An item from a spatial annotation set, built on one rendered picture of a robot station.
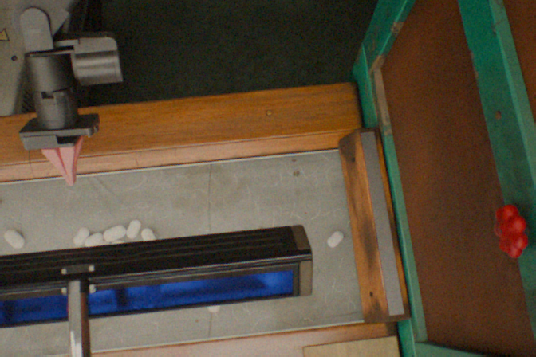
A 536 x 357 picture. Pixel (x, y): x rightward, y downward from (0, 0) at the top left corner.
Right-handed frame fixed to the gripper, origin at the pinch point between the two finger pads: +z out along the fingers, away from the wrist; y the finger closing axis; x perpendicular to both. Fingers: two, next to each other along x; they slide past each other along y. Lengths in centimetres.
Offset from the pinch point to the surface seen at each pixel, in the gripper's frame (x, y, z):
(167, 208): 7.3, 12.9, 10.3
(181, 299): -28.6, 18.3, 1.8
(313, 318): -5.8, 36.1, 25.7
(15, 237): 3.9, -12.5, 12.0
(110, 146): 12.7, 3.6, 0.2
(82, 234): 3.8, -1.4, 12.2
